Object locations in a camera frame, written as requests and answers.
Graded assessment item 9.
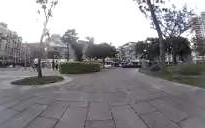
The person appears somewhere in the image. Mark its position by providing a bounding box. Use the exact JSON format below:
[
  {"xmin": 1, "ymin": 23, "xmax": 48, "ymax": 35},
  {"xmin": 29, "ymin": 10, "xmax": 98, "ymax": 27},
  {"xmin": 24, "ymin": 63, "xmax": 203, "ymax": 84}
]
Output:
[{"xmin": 33, "ymin": 57, "xmax": 40, "ymax": 72}]

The green hedge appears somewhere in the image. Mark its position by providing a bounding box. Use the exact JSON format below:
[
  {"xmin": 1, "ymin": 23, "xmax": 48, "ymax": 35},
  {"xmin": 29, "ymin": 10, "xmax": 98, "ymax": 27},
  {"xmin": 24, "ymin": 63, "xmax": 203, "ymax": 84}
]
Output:
[{"xmin": 58, "ymin": 61, "xmax": 102, "ymax": 75}]

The bush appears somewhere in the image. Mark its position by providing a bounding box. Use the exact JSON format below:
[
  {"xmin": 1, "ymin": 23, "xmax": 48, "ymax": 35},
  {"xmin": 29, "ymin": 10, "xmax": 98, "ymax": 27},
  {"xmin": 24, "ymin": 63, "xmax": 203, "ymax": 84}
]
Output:
[{"xmin": 178, "ymin": 63, "xmax": 205, "ymax": 76}]

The thin tree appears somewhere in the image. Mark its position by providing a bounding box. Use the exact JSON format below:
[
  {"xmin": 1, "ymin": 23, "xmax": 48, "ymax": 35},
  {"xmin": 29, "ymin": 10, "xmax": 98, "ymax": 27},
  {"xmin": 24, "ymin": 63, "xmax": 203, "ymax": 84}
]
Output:
[{"xmin": 34, "ymin": 0, "xmax": 59, "ymax": 78}]

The large tree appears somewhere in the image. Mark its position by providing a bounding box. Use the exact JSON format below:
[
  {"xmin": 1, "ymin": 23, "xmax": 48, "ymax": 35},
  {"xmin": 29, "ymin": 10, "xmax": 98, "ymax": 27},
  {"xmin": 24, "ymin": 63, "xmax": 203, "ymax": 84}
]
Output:
[{"xmin": 134, "ymin": 0, "xmax": 198, "ymax": 69}]

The stone slab pavement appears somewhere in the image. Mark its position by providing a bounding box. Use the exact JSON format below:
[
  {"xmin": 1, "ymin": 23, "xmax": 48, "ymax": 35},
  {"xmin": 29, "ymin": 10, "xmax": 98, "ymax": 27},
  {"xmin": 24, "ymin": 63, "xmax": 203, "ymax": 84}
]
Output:
[{"xmin": 0, "ymin": 66, "xmax": 205, "ymax": 128}]

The row of trees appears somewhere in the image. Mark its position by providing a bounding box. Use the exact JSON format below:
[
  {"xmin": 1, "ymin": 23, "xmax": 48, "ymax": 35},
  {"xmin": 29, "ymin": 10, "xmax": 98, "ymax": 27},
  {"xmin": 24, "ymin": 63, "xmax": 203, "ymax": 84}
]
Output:
[{"xmin": 61, "ymin": 29, "xmax": 118, "ymax": 62}]

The group of people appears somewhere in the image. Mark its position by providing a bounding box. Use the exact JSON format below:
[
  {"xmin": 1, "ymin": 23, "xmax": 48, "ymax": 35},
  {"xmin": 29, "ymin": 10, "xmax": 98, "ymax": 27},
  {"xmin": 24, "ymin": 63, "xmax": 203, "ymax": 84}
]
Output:
[{"xmin": 51, "ymin": 59, "xmax": 60, "ymax": 71}]

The round planting bed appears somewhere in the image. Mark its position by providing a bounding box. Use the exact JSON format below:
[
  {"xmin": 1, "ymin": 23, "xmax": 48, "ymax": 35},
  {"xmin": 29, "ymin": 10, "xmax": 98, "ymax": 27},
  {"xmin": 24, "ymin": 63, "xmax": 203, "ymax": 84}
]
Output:
[{"xmin": 10, "ymin": 75, "xmax": 65, "ymax": 87}]

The grass lawn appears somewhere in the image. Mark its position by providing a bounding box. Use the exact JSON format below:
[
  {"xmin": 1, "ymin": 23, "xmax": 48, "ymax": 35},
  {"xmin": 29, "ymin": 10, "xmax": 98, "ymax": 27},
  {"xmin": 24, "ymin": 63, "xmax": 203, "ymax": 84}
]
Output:
[{"xmin": 138, "ymin": 63, "xmax": 205, "ymax": 92}]

